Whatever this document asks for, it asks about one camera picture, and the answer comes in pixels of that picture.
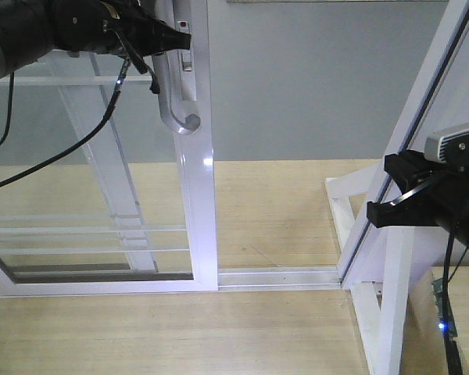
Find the green circuit board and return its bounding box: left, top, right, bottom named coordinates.
left=431, top=278, right=458, bottom=340

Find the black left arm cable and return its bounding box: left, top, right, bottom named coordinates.
left=0, top=29, right=159, bottom=195

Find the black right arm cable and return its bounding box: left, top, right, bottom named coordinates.
left=440, top=230, right=469, bottom=375

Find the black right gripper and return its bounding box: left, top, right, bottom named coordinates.
left=367, top=150, right=469, bottom=248

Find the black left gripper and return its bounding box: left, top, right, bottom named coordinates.
left=48, top=1, right=192, bottom=56

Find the white wooden support stand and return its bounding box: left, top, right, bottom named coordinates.
left=325, top=162, right=415, bottom=374

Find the white fixed door frame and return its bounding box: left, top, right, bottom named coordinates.
left=208, top=1, right=469, bottom=288

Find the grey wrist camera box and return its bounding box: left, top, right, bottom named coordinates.
left=424, top=122, right=469, bottom=166

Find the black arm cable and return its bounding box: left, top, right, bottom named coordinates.
left=0, top=29, right=159, bottom=195
left=440, top=230, right=469, bottom=375

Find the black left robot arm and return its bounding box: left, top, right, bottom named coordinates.
left=0, top=0, right=192, bottom=79

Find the white framed sliding glass door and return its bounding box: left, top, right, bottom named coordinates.
left=0, top=1, right=218, bottom=298

